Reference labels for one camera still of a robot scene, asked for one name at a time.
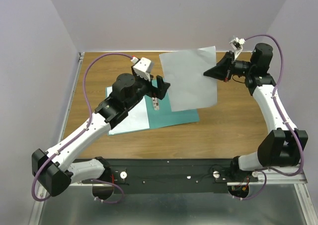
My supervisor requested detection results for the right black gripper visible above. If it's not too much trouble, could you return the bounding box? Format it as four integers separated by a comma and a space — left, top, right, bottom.
203, 51, 254, 82

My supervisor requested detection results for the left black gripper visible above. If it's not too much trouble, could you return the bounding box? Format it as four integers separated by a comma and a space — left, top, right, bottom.
125, 66, 171, 110

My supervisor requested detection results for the white paper sheet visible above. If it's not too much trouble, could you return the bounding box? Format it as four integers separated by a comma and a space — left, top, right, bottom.
108, 98, 150, 136
159, 46, 218, 112

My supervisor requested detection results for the teal paper folder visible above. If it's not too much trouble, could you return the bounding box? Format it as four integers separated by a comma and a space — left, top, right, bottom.
105, 77, 201, 136

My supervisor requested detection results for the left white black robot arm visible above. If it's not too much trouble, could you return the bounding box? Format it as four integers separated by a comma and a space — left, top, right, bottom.
31, 74, 170, 197

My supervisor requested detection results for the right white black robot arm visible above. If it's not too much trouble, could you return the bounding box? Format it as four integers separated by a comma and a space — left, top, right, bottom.
203, 38, 308, 181

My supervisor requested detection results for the metal folder clip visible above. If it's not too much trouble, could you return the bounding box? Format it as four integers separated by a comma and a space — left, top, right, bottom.
152, 97, 159, 111

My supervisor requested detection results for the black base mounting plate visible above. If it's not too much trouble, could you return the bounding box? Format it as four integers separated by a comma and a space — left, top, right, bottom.
49, 157, 294, 195

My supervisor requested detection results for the metal sheet front panel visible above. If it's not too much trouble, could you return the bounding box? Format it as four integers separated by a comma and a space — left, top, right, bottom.
29, 184, 318, 225

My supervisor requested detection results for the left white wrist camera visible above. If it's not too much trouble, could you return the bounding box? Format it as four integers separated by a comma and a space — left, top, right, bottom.
131, 56, 154, 81

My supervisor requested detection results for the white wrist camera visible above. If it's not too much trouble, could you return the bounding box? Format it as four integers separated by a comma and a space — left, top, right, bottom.
229, 37, 245, 60
131, 56, 154, 81

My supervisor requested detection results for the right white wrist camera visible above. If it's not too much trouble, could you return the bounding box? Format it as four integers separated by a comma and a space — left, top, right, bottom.
229, 37, 245, 60

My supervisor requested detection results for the right table edge rail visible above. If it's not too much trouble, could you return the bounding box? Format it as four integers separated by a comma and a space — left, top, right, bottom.
249, 51, 292, 164

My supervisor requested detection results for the table edge rail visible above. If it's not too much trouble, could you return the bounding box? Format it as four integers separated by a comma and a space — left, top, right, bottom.
249, 51, 292, 164
56, 52, 85, 143

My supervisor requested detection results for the left table edge rail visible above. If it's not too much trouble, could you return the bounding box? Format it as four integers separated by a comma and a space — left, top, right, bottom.
56, 52, 85, 143

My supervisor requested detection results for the aluminium extrusion rail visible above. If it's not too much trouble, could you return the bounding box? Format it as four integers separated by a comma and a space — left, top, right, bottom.
39, 163, 309, 186

